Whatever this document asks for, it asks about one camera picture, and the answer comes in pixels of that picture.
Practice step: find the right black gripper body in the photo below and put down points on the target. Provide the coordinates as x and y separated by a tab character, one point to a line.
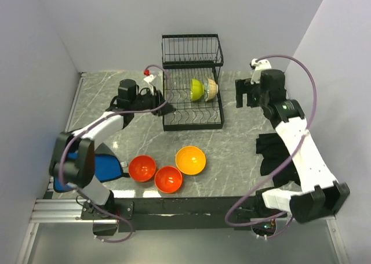
257	100

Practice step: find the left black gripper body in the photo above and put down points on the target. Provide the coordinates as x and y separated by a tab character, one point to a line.
152	100

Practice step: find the patterned white teal bowl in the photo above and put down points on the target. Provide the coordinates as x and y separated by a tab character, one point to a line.
211	89

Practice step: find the lime green bowl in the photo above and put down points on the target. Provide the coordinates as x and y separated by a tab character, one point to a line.
196	90

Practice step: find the red-orange bowl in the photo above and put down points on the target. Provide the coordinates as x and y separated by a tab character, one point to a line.
142	168
168	179

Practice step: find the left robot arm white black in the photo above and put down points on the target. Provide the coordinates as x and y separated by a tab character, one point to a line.
79	173

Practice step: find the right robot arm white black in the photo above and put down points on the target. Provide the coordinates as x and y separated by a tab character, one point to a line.
321	194

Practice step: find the black cloth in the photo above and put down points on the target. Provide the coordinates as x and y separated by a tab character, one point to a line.
274	153

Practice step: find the yellow-orange bowl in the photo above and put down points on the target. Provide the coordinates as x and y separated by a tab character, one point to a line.
190	160

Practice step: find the blue cloth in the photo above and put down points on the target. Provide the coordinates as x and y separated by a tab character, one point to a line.
107	168

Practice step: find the black base beam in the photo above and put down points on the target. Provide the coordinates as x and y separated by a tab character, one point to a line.
182	213

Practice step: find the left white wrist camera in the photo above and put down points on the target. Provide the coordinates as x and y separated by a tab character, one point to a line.
149	79

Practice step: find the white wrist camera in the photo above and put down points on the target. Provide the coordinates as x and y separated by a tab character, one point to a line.
149	79
258	66

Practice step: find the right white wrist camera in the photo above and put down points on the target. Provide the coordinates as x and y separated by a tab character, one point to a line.
258	66

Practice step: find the black wire dish rack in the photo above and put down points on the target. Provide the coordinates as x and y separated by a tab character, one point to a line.
193	62

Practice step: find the aluminium frame rail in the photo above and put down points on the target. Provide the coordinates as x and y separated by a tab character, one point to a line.
57	211

